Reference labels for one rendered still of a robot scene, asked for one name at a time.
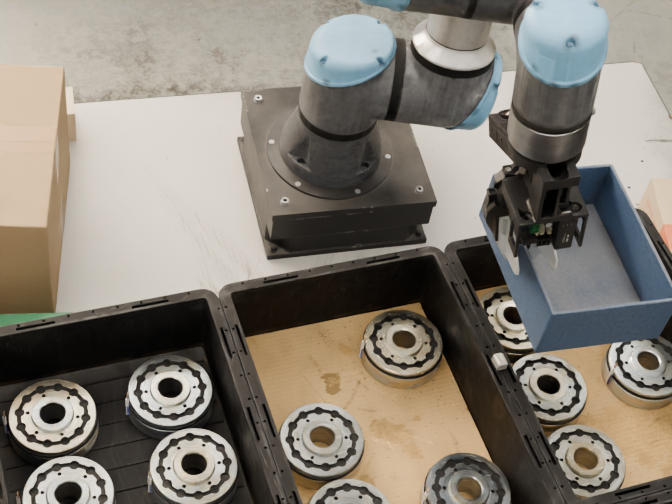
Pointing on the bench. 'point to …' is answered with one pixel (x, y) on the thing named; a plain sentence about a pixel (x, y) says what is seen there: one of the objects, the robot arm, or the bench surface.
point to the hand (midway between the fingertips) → (518, 250)
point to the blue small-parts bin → (592, 276)
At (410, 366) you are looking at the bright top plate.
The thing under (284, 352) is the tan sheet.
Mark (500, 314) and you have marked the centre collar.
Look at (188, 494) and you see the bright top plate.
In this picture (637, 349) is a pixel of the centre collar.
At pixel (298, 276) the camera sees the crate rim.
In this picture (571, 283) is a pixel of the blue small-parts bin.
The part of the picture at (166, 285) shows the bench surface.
